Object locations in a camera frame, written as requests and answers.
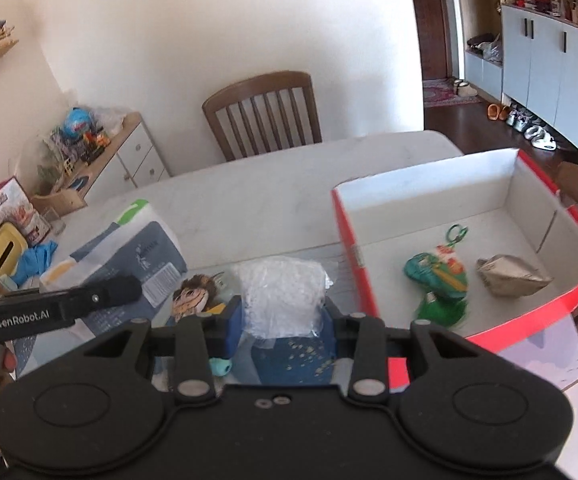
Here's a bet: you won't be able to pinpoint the blue round toy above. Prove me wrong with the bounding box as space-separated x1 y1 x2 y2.
64 107 95 139

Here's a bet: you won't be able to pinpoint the crumpled grey paper pouch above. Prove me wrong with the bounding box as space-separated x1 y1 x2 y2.
475 255 554 302

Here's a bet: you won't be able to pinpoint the row of shoes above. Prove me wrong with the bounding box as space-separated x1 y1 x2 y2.
486 102 561 152

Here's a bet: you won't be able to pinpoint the white drawer cabinet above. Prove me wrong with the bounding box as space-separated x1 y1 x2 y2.
74 112 172 200

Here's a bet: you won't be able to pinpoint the brown slatted wooden chair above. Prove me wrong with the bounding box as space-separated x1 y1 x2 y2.
201 71 323 162

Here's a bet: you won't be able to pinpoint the patterned table mat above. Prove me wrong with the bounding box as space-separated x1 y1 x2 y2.
0 242 578 397

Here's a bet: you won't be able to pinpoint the blue cloth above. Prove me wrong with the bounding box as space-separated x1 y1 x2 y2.
12 240 60 287

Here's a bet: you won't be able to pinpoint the yellow tissue box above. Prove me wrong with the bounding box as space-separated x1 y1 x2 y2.
0 222 31 279

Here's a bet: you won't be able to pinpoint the clear drinking glass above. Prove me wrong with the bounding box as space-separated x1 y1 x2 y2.
44 207 68 237

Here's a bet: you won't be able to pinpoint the dark brown door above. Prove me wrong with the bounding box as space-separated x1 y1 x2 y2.
410 0 452 84

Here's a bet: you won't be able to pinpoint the red snack box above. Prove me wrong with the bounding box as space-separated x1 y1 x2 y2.
0 176 53 247

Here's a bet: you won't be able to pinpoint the bags in cabinet niche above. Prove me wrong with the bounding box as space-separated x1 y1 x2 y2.
469 32 504 64

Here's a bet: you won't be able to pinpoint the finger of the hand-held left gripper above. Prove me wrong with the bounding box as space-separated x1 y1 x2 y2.
72 274 143 322

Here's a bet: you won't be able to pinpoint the patterned red rug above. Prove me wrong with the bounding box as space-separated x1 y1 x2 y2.
423 80 483 109

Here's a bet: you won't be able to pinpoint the red cardboard shoe box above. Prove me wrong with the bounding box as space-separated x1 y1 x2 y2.
331 147 578 393

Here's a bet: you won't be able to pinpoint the blue white tissue pack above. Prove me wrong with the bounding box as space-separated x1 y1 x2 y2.
39 199 190 342

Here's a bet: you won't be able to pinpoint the brown-haired doll keychain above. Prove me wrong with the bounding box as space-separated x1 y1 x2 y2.
170 274 230 324

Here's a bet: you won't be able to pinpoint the green plush toy keychain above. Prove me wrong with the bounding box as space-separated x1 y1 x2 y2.
403 225 470 329

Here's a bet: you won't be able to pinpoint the clear plastic bag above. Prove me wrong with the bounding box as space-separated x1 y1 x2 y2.
236 256 338 341

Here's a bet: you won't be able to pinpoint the grey-blue cabinet with black handles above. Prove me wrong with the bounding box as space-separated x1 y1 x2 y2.
464 2 578 182

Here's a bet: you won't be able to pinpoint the beige slippers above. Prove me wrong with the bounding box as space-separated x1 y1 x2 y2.
451 78 478 99

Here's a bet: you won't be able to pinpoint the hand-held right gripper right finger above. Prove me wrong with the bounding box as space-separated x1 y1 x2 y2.
322 305 474 403

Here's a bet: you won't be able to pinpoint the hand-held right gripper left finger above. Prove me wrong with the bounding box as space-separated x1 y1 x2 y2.
83 296 244 403

